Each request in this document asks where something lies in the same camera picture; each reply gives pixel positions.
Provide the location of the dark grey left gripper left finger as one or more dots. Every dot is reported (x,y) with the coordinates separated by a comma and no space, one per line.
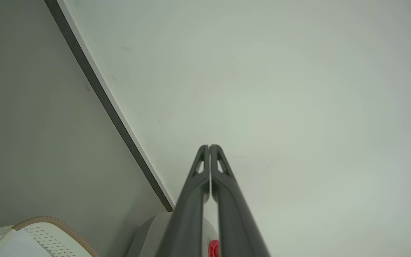
(186,217)

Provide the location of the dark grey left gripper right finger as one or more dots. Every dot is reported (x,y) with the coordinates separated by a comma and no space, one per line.
(236,221)

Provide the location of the red jersey with black lettering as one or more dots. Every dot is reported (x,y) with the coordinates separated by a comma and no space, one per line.
(213,249)

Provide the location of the white laundry basket beige rim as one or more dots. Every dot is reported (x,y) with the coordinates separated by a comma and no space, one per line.
(41,239)

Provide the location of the dark grey baseboard strip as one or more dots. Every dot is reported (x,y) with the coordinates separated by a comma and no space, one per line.
(105,96)

